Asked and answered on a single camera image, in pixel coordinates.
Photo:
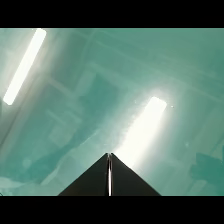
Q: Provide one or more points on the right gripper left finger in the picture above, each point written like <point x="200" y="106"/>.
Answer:
<point x="95" y="181"/>

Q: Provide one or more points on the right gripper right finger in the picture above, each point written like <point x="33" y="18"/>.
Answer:
<point x="128" y="181"/>

